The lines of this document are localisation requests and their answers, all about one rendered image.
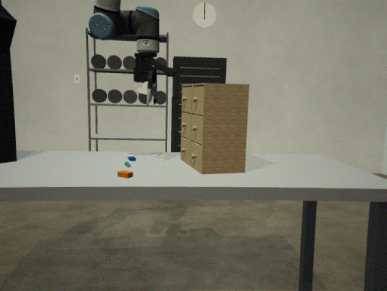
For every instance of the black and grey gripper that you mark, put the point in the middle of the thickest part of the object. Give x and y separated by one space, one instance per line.
148 76

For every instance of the light wooden chest of drawers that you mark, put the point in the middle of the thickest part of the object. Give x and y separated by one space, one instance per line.
225 118

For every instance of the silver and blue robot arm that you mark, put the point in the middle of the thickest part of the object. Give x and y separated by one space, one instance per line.
109 21

